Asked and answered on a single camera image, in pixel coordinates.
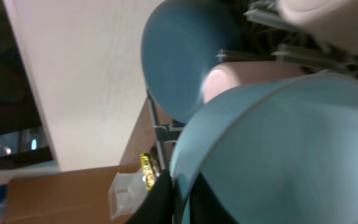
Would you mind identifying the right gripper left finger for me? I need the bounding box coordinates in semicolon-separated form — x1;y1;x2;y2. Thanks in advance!
126;169;175;224

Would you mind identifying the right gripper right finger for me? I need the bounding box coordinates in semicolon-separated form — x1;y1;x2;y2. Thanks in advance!
190;174;237;224

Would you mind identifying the yellow green snack wrapper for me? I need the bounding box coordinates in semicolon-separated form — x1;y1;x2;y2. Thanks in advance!
140;153;156;191

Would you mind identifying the light blue bowl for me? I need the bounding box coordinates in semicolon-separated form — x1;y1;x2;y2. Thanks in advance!
170;73;358;223

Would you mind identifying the pink cup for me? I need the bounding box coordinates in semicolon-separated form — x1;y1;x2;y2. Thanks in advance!
202;61;305;103

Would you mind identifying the dark blue plate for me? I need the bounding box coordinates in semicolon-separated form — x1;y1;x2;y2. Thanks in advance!
141;0;241;123

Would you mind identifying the white cup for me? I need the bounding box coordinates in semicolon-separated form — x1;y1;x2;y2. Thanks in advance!
277;0;358;55

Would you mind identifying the grey dishwasher rack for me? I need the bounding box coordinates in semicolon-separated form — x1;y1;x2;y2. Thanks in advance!
146;0;358;170

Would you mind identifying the clear plastic bin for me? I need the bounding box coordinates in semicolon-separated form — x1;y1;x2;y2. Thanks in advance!
108;170;148;220

